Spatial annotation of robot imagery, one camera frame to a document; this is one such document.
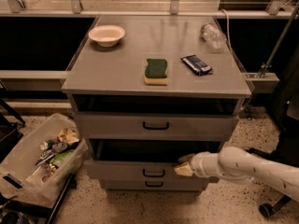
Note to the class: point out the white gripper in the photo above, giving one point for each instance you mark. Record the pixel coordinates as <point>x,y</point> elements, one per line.
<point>198,163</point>

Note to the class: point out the grey drawer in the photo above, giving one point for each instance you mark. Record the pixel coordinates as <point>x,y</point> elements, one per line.
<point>176,185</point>
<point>155,126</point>
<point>141,160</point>

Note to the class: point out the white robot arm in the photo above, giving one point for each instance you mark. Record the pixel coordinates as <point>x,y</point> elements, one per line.
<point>238,166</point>

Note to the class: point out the grey bottom drawer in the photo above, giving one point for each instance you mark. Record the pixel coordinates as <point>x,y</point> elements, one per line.
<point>176,185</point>

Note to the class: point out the grey drawer cabinet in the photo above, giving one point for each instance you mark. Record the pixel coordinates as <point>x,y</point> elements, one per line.
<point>111,80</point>

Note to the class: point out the grey top drawer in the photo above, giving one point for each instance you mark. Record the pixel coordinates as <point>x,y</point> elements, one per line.
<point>155,126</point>

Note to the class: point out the green yellow sponge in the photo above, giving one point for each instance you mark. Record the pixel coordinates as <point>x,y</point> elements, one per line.
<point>156,72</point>

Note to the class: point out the dark blue snack packet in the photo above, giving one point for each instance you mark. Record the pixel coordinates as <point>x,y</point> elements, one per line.
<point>197,66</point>

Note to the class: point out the crumpled yellow wrapper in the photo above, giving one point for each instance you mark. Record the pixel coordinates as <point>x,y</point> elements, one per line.
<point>68,136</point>

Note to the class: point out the green packet in bin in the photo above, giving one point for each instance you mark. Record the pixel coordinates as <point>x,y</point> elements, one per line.
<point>61,158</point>

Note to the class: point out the metal can in bin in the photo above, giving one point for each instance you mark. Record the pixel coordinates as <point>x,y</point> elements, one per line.
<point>60,147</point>

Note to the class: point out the clear plastic bottle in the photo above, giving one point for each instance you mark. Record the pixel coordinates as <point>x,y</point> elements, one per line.
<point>213,36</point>

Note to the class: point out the clear plastic storage bin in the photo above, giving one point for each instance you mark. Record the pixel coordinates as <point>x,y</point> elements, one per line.
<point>28,163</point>

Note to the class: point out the white bowl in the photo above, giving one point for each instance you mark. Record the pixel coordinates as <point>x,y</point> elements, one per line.
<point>107,35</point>

